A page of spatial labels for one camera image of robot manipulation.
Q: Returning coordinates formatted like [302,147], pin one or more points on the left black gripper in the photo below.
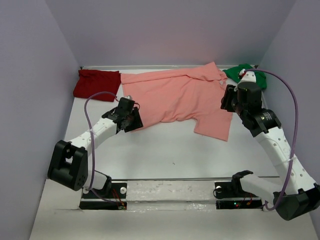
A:
[137,123]

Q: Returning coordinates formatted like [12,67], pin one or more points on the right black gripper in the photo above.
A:
[231,91]

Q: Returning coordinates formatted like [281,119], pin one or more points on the pink t shirt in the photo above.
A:
[167,96]

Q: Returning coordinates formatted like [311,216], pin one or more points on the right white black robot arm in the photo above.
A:
[298,192]

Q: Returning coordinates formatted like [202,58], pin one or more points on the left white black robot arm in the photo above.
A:
[73,162]

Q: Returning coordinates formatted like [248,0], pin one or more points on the green crumpled t shirt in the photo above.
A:
[237,73]

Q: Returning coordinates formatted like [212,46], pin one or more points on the red folded t shirt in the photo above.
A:
[91,82]

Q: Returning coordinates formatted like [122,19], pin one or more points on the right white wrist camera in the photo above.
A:
[247,76]

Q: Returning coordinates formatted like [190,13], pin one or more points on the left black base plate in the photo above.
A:
[113,200]

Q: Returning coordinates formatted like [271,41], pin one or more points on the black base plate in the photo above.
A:
[113,200]
[229,199]

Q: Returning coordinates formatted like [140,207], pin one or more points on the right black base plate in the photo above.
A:
[229,199]

